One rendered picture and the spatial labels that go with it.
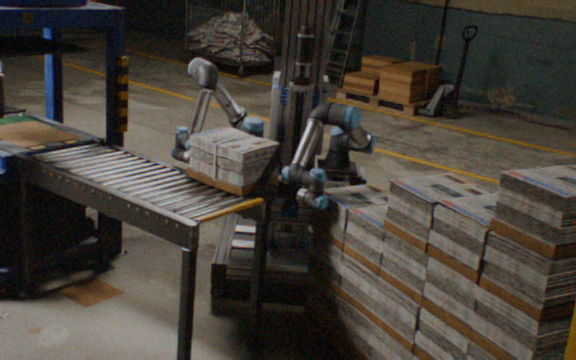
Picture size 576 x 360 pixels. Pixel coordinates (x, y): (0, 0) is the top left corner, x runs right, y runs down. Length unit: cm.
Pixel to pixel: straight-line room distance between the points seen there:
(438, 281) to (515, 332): 41
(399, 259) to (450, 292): 33
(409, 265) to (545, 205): 79
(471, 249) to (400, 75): 696
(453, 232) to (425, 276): 28
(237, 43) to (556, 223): 904
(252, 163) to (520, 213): 143
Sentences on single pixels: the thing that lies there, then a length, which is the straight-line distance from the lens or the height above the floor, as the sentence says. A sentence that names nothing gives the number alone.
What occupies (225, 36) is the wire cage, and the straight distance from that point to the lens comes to 1136.
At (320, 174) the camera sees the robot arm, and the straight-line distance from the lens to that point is 358.
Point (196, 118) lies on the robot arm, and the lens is 403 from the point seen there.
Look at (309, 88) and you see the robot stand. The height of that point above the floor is 124.
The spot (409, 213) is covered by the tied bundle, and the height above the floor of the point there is 96.
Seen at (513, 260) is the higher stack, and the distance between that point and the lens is 280.
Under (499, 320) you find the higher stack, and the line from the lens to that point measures 292.
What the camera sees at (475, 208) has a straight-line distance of 306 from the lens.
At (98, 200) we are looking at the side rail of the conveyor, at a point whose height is 74.
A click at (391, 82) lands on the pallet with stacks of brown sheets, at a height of 37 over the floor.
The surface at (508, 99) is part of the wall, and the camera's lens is 1035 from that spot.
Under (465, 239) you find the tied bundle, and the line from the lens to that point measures 297.
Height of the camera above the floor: 202
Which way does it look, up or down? 18 degrees down
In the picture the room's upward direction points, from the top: 5 degrees clockwise
